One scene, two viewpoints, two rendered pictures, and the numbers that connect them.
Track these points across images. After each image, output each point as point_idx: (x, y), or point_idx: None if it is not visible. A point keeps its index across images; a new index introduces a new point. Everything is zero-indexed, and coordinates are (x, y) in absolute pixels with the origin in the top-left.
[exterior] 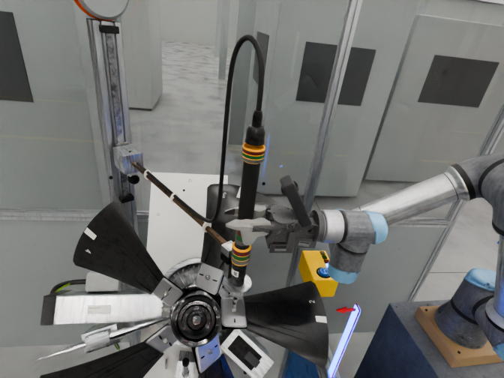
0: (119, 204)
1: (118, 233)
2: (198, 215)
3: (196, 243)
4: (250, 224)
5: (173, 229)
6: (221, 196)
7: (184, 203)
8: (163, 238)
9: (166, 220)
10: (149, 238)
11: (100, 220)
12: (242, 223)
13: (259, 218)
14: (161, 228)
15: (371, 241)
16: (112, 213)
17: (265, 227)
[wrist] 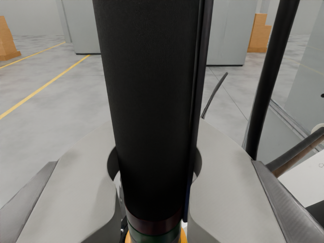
0: (225, 75)
1: (205, 106)
2: (276, 158)
3: None
4: (70, 152)
5: (316, 197)
6: (261, 97)
7: (305, 139)
8: (293, 191)
9: (321, 181)
10: (283, 177)
11: (214, 89)
12: (92, 131)
13: (109, 190)
14: (304, 181)
15: None
16: (218, 84)
17: (5, 211)
